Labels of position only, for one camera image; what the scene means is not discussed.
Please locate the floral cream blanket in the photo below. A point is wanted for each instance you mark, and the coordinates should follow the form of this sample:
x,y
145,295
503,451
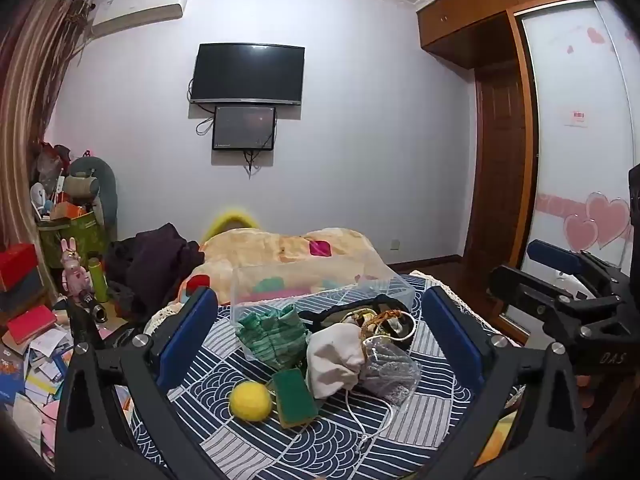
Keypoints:
x,y
280,255

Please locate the wooden wardrobe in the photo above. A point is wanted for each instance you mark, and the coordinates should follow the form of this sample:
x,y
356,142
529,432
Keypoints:
x,y
490,125

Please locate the white sliding door with hearts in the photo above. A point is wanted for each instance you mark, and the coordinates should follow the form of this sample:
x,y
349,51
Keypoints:
x,y
575,150

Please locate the white air conditioner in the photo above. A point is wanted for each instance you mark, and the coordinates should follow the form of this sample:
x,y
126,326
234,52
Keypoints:
x,y
137,7

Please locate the yellow plush toy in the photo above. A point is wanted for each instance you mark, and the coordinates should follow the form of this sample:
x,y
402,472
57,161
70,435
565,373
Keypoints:
x,y
232,222

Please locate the pink rabbit figure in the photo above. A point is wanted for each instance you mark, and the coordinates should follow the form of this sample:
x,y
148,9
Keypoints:
x,y
72,270

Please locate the green checked cloth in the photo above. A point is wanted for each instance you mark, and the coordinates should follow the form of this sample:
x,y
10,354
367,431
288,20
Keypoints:
x,y
272,337

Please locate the wall-mounted black television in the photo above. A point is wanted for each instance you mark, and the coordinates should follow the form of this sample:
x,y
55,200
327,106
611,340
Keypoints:
x,y
248,74

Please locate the dark clothing pile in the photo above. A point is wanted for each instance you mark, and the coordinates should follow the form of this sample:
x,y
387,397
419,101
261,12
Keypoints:
x,y
150,265

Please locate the black open pouch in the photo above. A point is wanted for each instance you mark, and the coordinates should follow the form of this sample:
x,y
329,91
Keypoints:
x,y
360,312

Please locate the yellow felt ball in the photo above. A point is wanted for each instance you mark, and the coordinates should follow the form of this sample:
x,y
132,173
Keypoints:
x,y
250,402

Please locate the green bottle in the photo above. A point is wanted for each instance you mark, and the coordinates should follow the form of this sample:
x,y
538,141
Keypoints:
x,y
98,280

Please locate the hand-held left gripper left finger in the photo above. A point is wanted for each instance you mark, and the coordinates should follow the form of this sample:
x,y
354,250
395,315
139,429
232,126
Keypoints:
x,y
192,332

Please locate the small black wall monitor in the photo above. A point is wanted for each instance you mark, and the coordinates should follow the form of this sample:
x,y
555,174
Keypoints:
x,y
244,127

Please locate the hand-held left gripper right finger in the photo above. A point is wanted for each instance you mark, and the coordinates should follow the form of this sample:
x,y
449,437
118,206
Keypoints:
x,y
452,332

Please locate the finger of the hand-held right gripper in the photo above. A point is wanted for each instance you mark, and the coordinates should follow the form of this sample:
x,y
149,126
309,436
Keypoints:
x,y
552,252
515,285

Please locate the green paper bag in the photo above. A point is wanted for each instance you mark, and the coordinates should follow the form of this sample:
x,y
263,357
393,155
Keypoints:
x,y
75,237

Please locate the red box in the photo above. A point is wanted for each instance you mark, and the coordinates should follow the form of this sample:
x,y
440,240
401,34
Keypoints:
x,y
17,265

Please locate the grey mesh pouch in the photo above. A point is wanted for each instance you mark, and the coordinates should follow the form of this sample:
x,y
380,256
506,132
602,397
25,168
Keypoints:
x,y
390,367

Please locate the pile of books and papers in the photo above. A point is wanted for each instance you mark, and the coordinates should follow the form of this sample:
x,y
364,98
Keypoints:
x,y
35,365

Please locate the clear plastic storage box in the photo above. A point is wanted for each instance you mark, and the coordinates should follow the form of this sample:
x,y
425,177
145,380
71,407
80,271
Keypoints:
x,y
320,285

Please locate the green and yellow sponge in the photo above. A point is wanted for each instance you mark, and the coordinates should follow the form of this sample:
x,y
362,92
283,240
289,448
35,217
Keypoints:
x,y
295,395

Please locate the wall socket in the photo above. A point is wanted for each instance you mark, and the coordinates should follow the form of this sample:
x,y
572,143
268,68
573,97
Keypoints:
x,y
395,244

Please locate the red book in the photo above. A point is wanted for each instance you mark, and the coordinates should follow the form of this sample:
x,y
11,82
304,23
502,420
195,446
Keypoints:
x,y
31,322

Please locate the striped brown curtain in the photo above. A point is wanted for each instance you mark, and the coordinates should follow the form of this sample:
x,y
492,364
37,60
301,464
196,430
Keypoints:
x,y
27,110

